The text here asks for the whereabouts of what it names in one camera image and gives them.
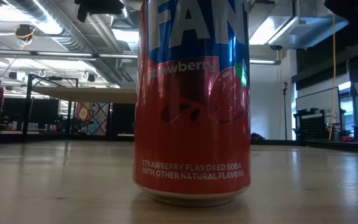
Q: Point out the red strawberry Fanta can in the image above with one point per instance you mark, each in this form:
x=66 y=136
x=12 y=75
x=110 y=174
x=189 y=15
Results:
x=191 y=140

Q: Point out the long ceiling light strip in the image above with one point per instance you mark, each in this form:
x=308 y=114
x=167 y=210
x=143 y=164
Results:
x=64 y=54

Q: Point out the colourful patchwork panel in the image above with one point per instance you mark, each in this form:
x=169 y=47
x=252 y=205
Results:
x=92 y=118

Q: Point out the short ceiling light strip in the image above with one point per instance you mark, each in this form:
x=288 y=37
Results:
x=264 y=62

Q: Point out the black tripod stand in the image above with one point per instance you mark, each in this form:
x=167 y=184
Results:
x=285 y=109

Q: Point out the black pegboard cart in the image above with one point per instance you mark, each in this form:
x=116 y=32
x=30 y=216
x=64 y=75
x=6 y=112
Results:
x=311 y=124

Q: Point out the round spiral ceiling duct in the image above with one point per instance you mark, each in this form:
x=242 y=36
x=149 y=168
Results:
x=70 y=34

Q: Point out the rectangular metal ceiling duct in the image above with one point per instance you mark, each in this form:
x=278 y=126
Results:
x=300 y=28

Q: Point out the black clamp mount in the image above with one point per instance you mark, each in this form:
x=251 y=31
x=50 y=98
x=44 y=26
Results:
x=257 y=136

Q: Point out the black aluminium table frame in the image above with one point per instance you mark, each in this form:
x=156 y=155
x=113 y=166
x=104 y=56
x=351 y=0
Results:
x=322 y=144

